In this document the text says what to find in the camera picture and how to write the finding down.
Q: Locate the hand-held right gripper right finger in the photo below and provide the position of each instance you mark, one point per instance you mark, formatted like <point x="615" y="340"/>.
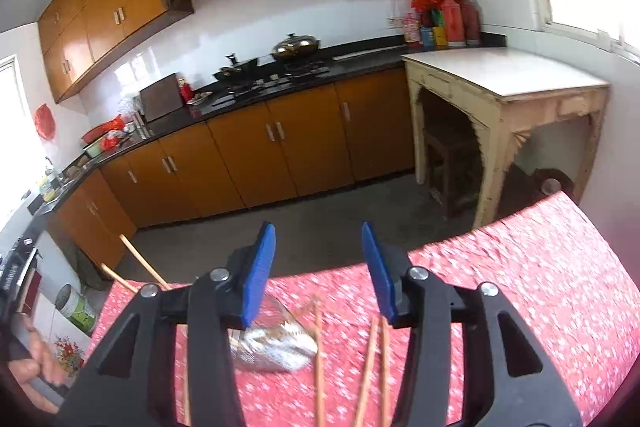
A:
<point x="380" y="272"/>

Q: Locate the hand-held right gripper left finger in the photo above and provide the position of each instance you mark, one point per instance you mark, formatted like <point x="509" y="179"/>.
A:
<point x="257" y="277"/>

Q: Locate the person's left hand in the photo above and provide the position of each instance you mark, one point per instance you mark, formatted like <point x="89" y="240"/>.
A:
<point x="42" y="357"/>

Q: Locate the white and green bucket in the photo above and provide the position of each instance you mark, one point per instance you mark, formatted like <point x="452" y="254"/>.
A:
<point x="75" y="307"/>

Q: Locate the wooden base cabinets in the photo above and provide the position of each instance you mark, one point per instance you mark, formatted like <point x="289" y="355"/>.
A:
<point x="290" y="147"/>

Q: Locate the dark wooden stool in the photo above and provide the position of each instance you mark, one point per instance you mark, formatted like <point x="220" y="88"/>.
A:
<point x="450" y="147"/>

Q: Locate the red floral tablecloth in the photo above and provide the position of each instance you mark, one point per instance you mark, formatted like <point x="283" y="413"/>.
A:
<point x="525" y="257"/>

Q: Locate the small white plate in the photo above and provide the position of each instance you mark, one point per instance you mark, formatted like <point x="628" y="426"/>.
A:
<point x="200" y="98"/>

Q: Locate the dark round pot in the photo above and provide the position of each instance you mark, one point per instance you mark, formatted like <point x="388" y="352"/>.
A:
<point x="551" y="184"/>

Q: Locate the small red bottle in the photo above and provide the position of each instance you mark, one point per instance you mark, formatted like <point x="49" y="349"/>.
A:
<point x="186" y="93"/>

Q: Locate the dark wooden cutting board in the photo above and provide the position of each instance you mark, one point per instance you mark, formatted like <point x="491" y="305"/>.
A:
<point x="160" y="99"/>

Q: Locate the yellow dish soap bottle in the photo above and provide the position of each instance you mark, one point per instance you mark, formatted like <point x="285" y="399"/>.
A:
<point x="48" y="192"/>

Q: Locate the green basin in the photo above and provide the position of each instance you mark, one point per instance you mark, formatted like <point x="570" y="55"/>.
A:
<point x="95" y="151"/>

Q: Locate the crumpled red plastic bags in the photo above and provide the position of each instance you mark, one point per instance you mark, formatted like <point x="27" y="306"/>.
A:
<point x="114" y="125"/>

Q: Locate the black wok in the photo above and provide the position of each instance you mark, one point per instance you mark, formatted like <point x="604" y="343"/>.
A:
<point x="240" y="68"/>

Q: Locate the black gas stove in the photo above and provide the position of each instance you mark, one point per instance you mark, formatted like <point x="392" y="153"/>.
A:
<point x="300" y="71"/>

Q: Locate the black kitchen countertop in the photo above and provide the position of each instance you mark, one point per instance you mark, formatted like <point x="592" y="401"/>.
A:
<point x="372" y="58"/>

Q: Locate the clear plastic bag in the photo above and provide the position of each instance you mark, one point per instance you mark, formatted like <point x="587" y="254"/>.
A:
<point x="130" y="104"/>

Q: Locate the red basin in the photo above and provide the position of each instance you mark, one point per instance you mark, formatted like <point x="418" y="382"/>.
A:
<point x="92" y="136"/>

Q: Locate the steel faucet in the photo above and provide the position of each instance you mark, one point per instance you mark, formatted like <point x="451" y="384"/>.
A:
<point x="50" y="167"/>

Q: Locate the steel lidded pot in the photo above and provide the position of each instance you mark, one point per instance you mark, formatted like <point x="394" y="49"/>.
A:
<point x="295" y="47"/>

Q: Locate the cream wooden side table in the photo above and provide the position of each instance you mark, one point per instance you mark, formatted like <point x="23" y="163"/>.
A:
<point x="500" y="72"/>

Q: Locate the blue box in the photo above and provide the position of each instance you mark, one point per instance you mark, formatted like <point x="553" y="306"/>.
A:
<point x="426" y="38"/>

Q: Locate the yellow box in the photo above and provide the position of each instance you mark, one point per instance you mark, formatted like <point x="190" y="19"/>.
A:
<point x="439" y="37"/>

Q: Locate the pink bottle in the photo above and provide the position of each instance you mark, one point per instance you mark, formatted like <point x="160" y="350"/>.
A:
<point x="412" y="29"/>

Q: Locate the bright red thermos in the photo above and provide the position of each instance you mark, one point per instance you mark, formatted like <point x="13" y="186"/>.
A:
<point x="452" y="24"/>

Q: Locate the hanging red plastic bag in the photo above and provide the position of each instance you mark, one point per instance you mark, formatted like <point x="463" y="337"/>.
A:
<point x="45" y="122"/>

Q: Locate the dark red thermos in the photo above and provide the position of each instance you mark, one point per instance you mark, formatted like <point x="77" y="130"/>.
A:
<point x="471" y="24"/>

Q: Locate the plain sliding window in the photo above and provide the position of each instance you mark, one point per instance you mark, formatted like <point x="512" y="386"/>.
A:
<point x="10" y="117"/>

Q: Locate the wall socket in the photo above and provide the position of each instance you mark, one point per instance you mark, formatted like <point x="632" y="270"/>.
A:
<point x="395" y="21"/>

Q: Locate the wooden wall cabinets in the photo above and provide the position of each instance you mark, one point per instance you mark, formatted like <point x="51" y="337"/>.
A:
<point x="120" y="12"/>

